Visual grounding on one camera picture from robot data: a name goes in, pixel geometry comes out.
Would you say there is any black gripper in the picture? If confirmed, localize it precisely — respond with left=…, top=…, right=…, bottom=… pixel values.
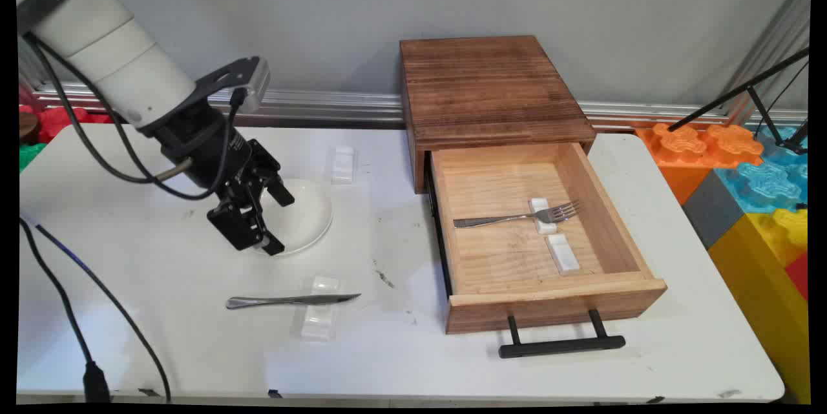
left=150, top=101, right=296, bottom=256

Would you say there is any silver table knife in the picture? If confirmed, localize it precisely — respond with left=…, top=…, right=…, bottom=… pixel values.
left=225, top=293, right=362, bottom=310

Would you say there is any white round plate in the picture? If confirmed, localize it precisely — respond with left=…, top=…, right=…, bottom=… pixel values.
left=258, top=178, right=334, bottom=256

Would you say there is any white ceramic cutlery rest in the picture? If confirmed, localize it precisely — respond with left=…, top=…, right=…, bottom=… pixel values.
left=545, top=234, right=581, bottom=274
left=529, top=198, right=558, bottom=234
left=298, top=276, right=340, bottom=341
left=331, top=145, right=357, bottom=185

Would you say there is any red studded foam block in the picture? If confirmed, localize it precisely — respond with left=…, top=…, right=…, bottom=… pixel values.
left=19, top=104, right=114, bottom=145

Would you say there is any green foam block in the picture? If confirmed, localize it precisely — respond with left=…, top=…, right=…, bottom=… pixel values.
left=19, top=141, right=49, bottom=174

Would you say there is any silver fork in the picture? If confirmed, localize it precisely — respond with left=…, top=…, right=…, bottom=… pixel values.
left=453, top=200, right=581, bottom=229

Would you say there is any dark wooden drawer cabinet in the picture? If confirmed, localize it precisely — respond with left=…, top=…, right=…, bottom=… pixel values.
left=399, top=35, right=597, bottom=195

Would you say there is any light wooden drawer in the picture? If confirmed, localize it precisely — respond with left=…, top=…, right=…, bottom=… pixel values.
left=425, top=141, right=668, bottom=336

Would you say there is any orange foam block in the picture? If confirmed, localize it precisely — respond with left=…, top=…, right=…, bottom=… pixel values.
left=635, top=122, right=765, bottom=207

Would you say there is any gray foam block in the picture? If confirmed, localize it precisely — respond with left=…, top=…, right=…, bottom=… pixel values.
left=682, top=170, right=745, bottom=250

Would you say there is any black tripod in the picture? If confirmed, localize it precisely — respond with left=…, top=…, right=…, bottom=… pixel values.
left=667, top=46, right=810, bottom=156

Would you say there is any blue foam block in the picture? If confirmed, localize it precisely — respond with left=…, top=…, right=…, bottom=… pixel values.
left=714, top=125, right=810, bottom=214

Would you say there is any small red foam block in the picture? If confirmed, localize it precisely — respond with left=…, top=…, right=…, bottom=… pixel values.
left=785, top=251, right=810, bottom=302

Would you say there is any aluminium rail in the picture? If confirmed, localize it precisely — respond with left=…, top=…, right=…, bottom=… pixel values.
left=29, top=81, right=808, bottom=134

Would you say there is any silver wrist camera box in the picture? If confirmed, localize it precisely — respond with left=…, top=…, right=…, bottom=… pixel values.
left=242, top=57, right=271, bottom=114

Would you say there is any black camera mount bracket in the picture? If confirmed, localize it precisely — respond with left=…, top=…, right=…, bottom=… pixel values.
left=187, top=57, right=259, bottom=108

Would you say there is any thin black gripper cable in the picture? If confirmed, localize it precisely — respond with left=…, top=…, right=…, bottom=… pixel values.
left=23, top=33, right=194, bottom=403

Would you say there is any thick black camera cable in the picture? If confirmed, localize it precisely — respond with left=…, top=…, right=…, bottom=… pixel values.
left=18, top=36, right=249, bottom=403

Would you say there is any black drawer handle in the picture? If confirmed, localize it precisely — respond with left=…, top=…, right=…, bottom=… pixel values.
left=497, top=309, right=626, bottom=359

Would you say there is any aluminium frame post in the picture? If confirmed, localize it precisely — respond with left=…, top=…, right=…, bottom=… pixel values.
left=724, top=0, right=811, bottom=127

